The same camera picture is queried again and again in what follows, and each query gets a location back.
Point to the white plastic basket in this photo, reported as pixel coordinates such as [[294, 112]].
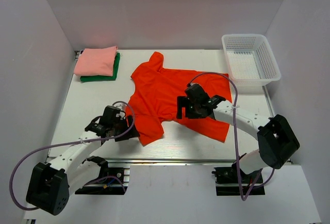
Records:
[[250, 60]]

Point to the folded pink t-shirt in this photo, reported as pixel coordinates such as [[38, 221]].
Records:
[[94, 62]]

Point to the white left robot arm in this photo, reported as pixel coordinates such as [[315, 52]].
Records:
[[52, 183]]

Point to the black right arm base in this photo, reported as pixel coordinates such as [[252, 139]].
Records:
[[226, 178]]

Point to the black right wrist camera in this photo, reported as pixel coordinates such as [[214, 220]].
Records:
[[196, 94]]

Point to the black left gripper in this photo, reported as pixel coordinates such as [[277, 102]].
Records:
[[126, 128]]

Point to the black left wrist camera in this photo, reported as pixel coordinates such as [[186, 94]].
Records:
[[111, 116]]

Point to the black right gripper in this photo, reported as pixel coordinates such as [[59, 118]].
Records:
[[186, 111]]

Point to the folded green t-shirt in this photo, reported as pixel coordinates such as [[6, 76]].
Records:
[[104, 78]]

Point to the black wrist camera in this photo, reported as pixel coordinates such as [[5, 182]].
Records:
[[196, 94], [111, 116]]

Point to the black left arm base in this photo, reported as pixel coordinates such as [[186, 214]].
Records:
[[111, 179]]

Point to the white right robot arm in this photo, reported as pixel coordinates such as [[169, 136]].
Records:
[[276, 140]]

